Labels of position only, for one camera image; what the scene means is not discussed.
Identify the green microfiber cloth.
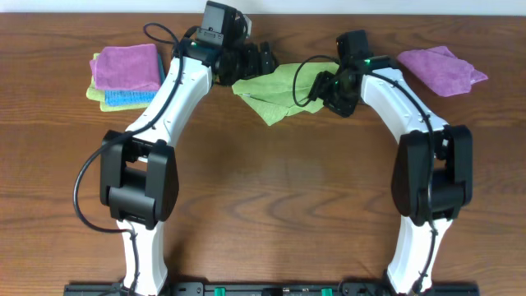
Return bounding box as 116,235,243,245
232,62,338,126

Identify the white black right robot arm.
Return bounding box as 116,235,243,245
307,30,480,295

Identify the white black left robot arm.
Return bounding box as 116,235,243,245
100,1,275,295

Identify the purple folded cloth on stack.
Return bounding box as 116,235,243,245
90,44,161,91

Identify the loose purple cloth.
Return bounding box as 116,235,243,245
397,46,488,97

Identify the light green cloth under stack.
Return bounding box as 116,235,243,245
86,76,156,112

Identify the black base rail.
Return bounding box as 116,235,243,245
63,281,481,296

